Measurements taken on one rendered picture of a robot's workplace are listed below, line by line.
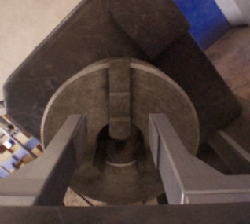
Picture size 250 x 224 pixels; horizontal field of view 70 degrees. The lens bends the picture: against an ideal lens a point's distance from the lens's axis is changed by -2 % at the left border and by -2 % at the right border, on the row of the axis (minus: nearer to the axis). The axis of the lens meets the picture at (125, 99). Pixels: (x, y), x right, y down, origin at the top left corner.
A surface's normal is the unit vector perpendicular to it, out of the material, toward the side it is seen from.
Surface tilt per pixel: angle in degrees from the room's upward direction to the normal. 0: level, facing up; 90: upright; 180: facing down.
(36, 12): 90
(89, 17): 90
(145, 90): 90
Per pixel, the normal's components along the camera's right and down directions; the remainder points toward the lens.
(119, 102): 0.01, 0.29
